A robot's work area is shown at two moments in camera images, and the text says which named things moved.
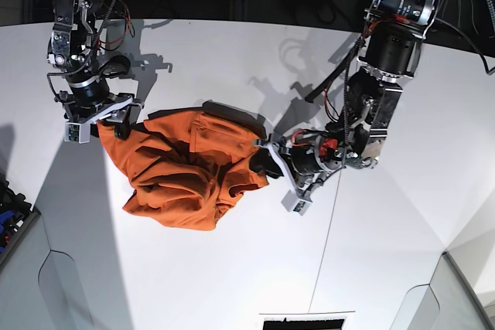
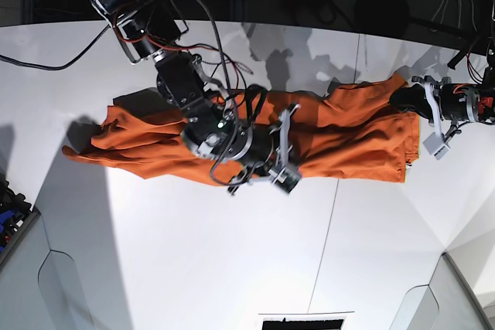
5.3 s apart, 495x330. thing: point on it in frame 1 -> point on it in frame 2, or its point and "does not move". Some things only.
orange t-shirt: [186, 165] -> [365, 128]
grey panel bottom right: [448, 302] does not move
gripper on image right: [304, 158] -> [458, 102]
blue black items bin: [15, 216] does not move
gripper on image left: [74, 112] -> [273, 151]
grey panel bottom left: [40, 288] does not move
